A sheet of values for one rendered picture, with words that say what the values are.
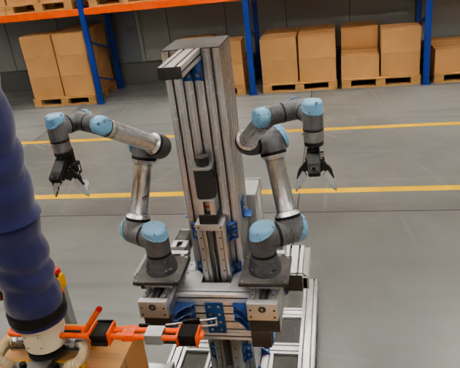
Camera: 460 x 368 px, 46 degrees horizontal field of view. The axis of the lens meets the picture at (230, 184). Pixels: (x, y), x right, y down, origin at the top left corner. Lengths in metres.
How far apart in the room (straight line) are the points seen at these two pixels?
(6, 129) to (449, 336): 2.90
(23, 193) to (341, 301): 2.60
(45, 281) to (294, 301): 1.95
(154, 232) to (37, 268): 0.59
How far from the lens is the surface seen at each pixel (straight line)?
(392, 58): 8.90
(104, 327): 2.23
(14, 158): 1.94
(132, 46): 10.70
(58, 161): 2.25
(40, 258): 2.09
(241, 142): 2.24
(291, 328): 3.43
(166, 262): 2.52
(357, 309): 3.90
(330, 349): 3.60
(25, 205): 1.99
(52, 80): 10.11
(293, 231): 2.38
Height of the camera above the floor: 2.43
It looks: 25 degrees down
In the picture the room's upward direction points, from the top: 7 degrees counter-clockwise
